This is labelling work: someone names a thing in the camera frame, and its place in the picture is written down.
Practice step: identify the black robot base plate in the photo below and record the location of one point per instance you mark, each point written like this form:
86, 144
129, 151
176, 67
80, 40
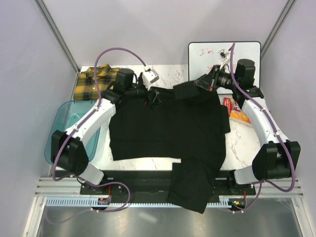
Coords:
155, 186

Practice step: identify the white slotted cable duct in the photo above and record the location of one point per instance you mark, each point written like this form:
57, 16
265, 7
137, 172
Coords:
101, 202

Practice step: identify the aluminium frame rail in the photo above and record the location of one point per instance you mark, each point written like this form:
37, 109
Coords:
70, 187

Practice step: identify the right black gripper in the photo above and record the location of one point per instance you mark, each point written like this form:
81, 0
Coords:
209, 82

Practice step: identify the left aluminium corner post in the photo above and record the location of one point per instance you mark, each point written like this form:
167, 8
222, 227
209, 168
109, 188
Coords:
56, 33

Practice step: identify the teal transparent plastic bin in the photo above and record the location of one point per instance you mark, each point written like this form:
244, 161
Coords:
67, 115

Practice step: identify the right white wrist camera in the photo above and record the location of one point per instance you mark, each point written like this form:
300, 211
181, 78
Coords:
225, 57

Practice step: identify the white dry-erase board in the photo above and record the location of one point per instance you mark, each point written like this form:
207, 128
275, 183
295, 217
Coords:
202, 56

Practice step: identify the aluminium corner post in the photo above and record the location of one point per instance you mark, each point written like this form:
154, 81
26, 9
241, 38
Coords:
56, 33
277, 26

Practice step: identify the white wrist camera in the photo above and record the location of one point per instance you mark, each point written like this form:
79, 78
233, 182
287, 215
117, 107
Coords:
149, 77
225, 57

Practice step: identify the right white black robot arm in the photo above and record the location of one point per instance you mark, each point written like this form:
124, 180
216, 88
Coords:
278, 156

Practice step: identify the yellow plaid folded shirt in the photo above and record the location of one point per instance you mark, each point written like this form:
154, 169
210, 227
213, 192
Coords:
86, 88

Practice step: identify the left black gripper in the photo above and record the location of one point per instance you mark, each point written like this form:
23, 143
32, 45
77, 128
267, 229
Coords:
149, 103

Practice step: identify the black long sleeve shirt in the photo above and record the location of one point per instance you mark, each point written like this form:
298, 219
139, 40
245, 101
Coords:
190, 125

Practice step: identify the right aluminium corner post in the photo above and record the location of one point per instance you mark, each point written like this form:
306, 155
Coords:
277, 26

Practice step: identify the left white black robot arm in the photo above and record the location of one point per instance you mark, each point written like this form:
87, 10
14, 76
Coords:
68, 147

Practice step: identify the Roald Dahl paperback book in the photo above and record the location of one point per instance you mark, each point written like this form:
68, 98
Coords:
235, 113

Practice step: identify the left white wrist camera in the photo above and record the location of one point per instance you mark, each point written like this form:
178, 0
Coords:
149, 77

